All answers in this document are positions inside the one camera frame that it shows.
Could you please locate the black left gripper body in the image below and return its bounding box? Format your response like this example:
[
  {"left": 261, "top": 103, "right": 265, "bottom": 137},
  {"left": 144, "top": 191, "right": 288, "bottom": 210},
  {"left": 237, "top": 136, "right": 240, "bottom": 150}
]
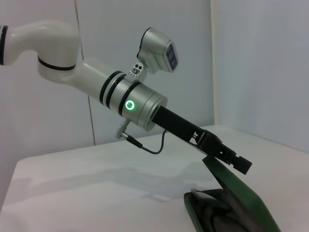
[{"left": 152, "top": 105, "right": 223, "bottom": 157}]

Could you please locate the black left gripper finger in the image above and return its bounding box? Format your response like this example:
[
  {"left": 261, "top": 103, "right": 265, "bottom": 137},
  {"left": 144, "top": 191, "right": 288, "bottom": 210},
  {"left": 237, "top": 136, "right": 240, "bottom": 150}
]
[
  {"left": 211, "top": 149, "right": 239, "bottom": 170},
  {"left": 216, "top": 142, "right": 253, "bottom": 175}
]

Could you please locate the green glasses case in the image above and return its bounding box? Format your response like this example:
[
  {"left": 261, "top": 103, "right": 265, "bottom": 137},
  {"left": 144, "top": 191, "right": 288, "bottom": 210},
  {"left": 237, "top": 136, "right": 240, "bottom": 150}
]
[{"left": 183, "top": 156, "right": 282, "bottom": 232}]

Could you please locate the left gripper cable with plug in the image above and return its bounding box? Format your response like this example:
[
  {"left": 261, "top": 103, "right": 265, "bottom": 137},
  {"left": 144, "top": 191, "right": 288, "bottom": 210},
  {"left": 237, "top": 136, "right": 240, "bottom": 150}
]
[{"left": 115, "top": 120, "right": 167, "bottom": 155}]

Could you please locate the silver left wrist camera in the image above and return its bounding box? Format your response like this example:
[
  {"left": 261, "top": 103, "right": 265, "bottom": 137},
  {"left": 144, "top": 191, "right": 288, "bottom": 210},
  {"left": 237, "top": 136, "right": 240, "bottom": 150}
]
[{"left": 127, "top": 27, "right": 180, "bottom": 83}]

